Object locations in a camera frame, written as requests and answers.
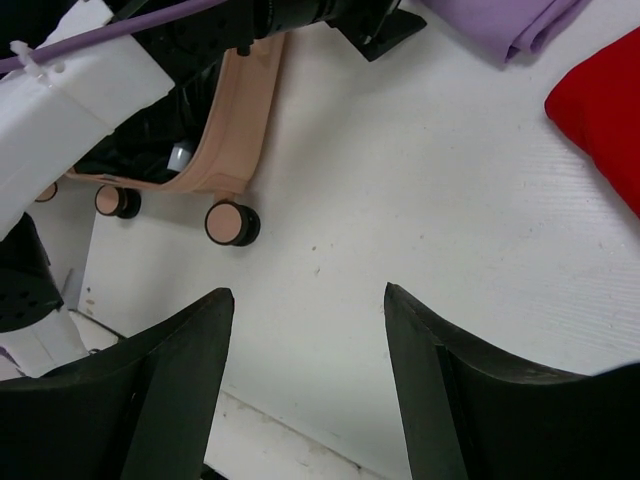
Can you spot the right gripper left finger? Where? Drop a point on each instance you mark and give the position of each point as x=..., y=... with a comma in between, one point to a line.
x=140, y=409

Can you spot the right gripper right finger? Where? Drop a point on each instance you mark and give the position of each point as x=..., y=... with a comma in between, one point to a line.
x=471, y=410

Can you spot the white lavender tube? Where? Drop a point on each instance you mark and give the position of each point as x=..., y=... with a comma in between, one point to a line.
x=180, y=157

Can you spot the red shorts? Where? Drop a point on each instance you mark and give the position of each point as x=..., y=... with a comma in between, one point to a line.
x=596, y=106

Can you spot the purple shorts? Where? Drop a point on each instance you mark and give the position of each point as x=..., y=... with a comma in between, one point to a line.
x=505, y=28

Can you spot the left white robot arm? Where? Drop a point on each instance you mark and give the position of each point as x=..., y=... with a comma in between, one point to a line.
x=77, y=71

